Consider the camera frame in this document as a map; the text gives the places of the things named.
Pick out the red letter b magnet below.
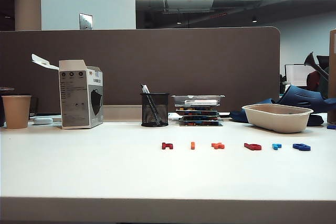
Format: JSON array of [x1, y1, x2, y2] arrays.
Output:
[[244, 142, 263, 152]]

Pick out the black white pen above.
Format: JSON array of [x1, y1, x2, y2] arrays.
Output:
[[140, 83, 163, 125]]

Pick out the beige oval paper tray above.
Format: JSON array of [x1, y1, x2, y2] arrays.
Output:
[[241, 104, 314, 134]]

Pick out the dark red jacket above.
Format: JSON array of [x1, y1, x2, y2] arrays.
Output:
[[306, 71, 322, 91]]

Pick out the brown cardboard box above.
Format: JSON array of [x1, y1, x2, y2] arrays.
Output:
[[329, 28, 336, 124]]

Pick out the clear tray of letter magnets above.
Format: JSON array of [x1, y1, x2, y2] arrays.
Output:
[[175, 105, 220, 112], [179, 115, 221, 122], [176, 111, 220, 117], [178, 120, 224, 127]]

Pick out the computer monitor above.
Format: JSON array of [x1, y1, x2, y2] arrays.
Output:
[[284, 63, 316, 87]]

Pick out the black mesh pen holder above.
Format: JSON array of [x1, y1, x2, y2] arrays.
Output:
[[140, 92, 170, 127]]

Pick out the white flat box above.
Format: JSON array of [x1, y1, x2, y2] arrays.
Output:
[[184, 99, 219, 105]]

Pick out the dark grey watering can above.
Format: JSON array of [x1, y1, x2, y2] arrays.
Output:
[[303, 51, 330, 80]]

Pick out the dark blue letter g magnet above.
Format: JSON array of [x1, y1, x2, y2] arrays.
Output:
[[292, 143, 312, 152]]

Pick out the beige building column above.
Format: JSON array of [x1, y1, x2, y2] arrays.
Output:
[[14, 0, 42, 31]]

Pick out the brown paper cup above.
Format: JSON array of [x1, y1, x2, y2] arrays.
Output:
[[2, 95, 32, 130]]

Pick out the white oval earbud case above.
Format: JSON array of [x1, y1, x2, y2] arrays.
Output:
[[33, 117, 55, 125]]

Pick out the metal wall plate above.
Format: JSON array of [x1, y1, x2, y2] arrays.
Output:
[[79, 13, 93, 30]]

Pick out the white grey mask box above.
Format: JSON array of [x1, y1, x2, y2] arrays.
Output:
[[30, 53, 104, 130]]

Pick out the brown desk partition panel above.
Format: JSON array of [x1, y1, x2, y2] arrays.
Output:
[[0, 26, 281, 116]]

